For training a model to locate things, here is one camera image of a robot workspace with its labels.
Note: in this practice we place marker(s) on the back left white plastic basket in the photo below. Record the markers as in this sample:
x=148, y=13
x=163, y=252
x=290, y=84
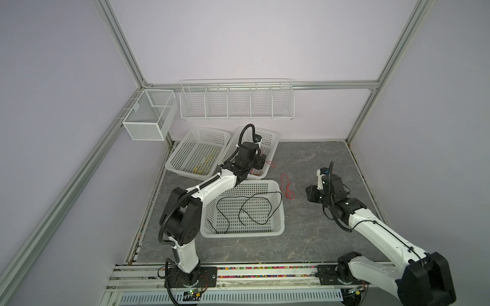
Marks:
x=196, y=154

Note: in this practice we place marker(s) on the back right white plastic basket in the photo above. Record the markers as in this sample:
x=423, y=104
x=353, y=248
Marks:
x=269, y=143

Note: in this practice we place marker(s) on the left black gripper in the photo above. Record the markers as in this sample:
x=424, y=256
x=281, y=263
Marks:
x=260, y=162

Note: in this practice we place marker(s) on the front white plastic basket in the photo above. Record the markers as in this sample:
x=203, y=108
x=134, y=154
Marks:
x=252, y=209

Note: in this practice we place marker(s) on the long white wire wall shelf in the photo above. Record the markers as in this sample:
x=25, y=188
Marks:
x=237, y=99

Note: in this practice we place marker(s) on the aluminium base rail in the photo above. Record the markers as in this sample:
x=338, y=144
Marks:
x=257, y=276

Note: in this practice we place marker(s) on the white slotted cable duct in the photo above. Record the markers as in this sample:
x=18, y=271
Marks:
x=235, y=297

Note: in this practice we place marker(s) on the white mesh wall box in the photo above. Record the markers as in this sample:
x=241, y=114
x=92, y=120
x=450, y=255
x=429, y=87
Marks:
x=151, y=115

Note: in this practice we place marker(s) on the aluminium frame profile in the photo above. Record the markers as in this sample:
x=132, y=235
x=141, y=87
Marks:
x=108, y=16

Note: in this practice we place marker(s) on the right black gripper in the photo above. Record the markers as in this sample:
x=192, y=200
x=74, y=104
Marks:
x=311, y=193

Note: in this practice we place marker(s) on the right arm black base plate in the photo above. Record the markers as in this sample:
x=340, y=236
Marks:
x=327, y=274

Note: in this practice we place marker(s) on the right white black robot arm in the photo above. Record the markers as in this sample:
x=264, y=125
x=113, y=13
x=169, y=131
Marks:
x=416, y=276

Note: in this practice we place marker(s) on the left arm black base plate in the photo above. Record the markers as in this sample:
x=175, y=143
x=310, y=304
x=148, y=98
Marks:
x=204, y=276

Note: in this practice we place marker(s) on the white plastic basket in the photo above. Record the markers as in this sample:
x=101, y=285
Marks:
x=269, y=143
x=252, y=209
x=196, y=154

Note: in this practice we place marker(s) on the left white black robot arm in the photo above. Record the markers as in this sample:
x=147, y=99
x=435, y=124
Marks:
x=181, y=218

